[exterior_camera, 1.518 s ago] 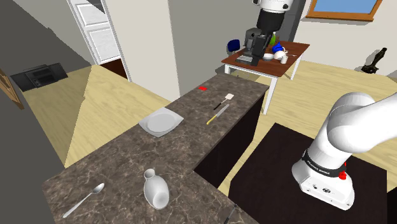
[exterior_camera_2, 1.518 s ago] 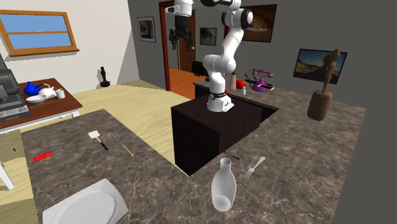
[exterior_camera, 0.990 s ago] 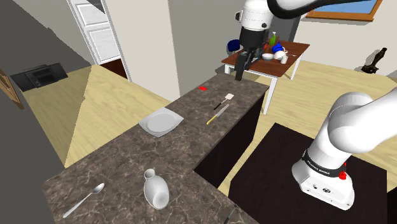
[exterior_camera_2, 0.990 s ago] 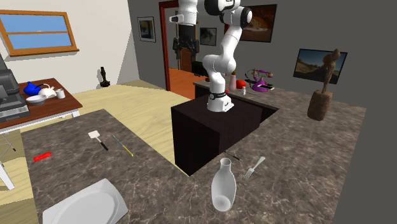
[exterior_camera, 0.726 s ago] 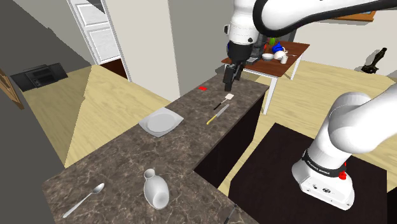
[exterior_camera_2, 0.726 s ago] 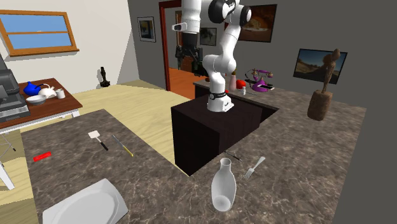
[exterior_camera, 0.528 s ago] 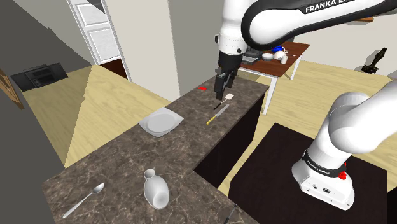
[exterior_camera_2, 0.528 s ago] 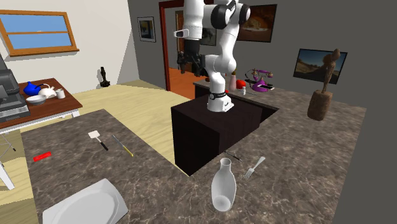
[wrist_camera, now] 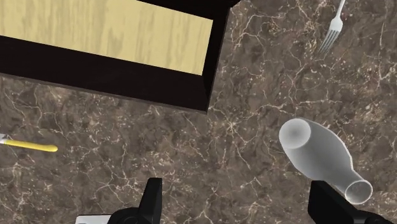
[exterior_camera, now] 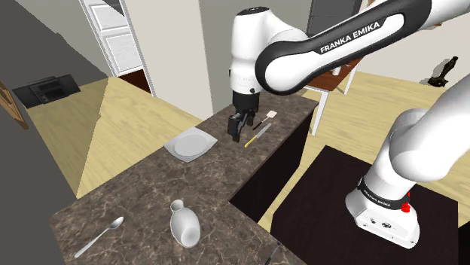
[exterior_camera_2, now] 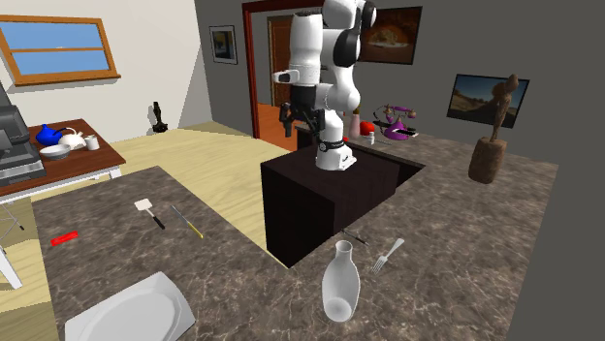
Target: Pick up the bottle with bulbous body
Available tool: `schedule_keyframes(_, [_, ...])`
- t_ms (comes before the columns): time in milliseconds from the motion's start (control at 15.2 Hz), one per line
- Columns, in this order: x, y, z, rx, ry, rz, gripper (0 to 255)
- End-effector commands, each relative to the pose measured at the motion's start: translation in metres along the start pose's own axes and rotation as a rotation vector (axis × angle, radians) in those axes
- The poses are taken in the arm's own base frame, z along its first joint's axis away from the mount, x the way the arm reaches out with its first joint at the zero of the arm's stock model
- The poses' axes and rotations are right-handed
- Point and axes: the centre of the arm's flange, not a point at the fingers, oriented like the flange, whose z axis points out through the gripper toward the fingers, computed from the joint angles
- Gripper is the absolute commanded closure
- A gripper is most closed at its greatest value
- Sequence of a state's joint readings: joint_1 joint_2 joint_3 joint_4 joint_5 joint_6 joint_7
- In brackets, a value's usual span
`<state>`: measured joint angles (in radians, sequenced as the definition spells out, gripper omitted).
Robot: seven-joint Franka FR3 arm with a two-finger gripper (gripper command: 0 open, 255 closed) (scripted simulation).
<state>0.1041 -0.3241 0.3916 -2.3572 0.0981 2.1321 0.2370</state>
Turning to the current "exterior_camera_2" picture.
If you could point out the white octagonal plate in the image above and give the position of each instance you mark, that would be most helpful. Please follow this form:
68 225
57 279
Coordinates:
132 311

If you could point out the black floor statue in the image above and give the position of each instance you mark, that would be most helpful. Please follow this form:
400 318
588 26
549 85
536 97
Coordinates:
159 124

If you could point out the small white shaker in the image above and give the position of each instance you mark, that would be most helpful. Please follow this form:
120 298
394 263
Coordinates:
372 139

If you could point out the pink vase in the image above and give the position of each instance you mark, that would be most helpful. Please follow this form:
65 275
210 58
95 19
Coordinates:
354 126

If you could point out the landscape wall picture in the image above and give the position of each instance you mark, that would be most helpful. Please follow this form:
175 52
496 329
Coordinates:
472 99

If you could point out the brown wooden figure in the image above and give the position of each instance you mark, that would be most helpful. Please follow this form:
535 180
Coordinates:
487 160

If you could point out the brown food wall picture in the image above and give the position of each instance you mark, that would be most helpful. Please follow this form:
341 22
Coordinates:
392 35

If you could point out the brown table with white legs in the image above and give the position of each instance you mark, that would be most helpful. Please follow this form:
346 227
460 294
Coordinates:
80 163

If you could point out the red-brown door frame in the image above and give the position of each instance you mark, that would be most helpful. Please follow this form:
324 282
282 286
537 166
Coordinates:
249 71

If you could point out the small framed wall picture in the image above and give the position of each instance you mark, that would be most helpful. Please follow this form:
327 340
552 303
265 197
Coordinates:
223 45

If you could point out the red flat bar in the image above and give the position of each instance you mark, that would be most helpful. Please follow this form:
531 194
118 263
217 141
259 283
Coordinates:
64 238

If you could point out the wooden framed window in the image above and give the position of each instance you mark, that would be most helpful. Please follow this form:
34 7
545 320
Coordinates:
56 47

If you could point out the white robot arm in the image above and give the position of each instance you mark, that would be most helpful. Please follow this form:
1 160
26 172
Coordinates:
336 89

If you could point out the purple antique telephone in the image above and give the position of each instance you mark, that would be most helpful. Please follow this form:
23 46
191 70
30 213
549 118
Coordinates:
396 131

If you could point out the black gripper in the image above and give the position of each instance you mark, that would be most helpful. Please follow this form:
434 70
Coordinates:
302 98

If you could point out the thin dark pen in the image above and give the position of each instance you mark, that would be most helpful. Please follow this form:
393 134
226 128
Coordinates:
355 237

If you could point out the silver fork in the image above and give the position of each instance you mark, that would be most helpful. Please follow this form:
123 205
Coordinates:
386 257

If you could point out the dark robot stand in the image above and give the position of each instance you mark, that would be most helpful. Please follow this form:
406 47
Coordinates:
307 198

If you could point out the white vase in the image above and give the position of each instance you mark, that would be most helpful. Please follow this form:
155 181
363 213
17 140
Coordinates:
340 283

